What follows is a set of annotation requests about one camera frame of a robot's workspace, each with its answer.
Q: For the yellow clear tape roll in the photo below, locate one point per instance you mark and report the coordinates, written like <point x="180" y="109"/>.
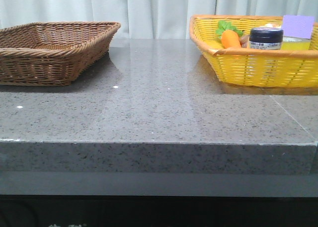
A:
<point x="295" y="43"/>

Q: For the white curtain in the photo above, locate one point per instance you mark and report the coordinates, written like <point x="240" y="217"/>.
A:
<point x="145" y="19"/>

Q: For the orange toy carrot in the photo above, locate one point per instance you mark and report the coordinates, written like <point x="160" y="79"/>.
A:
<point x="229" y="34"/>

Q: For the brown object in basket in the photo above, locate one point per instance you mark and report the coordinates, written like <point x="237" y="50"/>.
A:
<point x="244" y="41"/>

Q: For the yellow wicker basket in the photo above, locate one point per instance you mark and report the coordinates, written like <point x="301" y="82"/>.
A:
<point x="253" y="67"/>

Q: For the black lidded jar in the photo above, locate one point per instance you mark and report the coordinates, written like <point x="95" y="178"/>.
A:
<point x="265" y="38"/>

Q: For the brown wicker basket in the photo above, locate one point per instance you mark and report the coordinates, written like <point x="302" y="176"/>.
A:
<point x="52" y="53"/>

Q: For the cream object behind jar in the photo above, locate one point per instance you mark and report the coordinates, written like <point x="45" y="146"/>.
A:
<point x="271" y="25"/>

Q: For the purple sponge block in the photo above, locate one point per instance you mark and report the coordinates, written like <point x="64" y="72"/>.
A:
<point x="298" y="26"/>

